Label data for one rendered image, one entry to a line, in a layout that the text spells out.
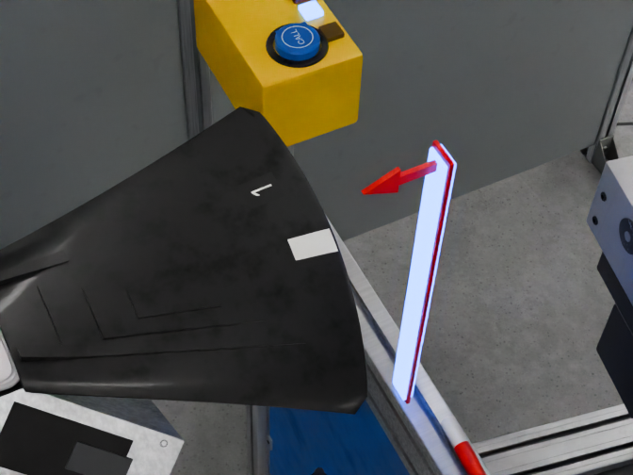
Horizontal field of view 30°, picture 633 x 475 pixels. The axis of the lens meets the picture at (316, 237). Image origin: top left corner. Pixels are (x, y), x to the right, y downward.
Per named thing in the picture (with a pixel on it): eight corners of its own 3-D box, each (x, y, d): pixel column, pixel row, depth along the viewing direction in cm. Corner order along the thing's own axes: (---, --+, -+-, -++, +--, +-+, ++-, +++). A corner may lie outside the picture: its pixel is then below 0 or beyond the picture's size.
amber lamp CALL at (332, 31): (317, 30, 106) (317, 25, 106) (335, 24, 107) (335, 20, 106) (327, 43, 105) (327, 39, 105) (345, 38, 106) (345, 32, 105)
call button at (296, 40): (267, 41, 106) (267, 27, 104) (307, 29, 107) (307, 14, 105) (286, 71, 104) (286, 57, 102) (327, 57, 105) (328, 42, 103)
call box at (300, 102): (195, 57, 118) (189, -25, 110) (285, 28, 121) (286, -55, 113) (263, 167, 110) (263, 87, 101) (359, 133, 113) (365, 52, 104)
